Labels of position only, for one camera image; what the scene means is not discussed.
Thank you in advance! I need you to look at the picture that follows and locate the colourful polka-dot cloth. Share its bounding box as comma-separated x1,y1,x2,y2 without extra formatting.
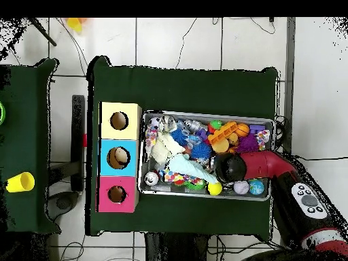
144,127,158,154
162,169,206,186

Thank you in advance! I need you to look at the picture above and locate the mint green cloth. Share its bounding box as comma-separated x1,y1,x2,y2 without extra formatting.
167,153,220,184

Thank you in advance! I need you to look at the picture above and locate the wooden box with three holes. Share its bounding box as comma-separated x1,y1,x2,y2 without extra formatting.
97,101,143,213

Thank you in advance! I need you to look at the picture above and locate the shallow metal mesh bin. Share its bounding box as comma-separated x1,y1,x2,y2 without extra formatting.
137,109,275,202

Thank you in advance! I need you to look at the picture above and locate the cream white cloth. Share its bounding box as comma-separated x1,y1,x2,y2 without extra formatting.
150,131,186,165

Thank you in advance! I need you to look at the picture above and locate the orange plastic building block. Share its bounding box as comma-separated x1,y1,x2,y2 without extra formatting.
207,121,238,145

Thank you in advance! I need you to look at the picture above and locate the dark green table cloth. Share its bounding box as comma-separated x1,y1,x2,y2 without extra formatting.
86,55,279,241
0,58,61,234

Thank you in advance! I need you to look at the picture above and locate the yellow smiley ball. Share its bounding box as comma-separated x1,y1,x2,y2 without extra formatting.
207,181,223,196

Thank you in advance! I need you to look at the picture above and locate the orange basketball toy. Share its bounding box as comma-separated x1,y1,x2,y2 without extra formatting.
234,122,250,138

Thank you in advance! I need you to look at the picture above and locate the purple spiky ball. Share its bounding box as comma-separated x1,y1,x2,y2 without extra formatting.
236,133,260,154

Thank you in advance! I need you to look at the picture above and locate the white baseball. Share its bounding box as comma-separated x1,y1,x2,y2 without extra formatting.
233,179,250,196

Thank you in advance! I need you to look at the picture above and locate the blue globe ball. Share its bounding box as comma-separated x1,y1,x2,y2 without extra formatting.
249,179,265,196

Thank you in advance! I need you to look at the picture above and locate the black flat panel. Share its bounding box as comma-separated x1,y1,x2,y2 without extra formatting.
71,94,86,192

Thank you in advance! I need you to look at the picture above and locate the yellow plastic cup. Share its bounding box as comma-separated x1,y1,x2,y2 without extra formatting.
66,18,83,34
5,171,35,193

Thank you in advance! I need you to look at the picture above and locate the black rod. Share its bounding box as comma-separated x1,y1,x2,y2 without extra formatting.
28,18,58,47

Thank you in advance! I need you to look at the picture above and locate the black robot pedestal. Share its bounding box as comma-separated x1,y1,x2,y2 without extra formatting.
143,232,210,261

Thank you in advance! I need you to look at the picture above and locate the black cable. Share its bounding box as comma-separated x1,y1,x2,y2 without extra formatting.
294,154,348,162

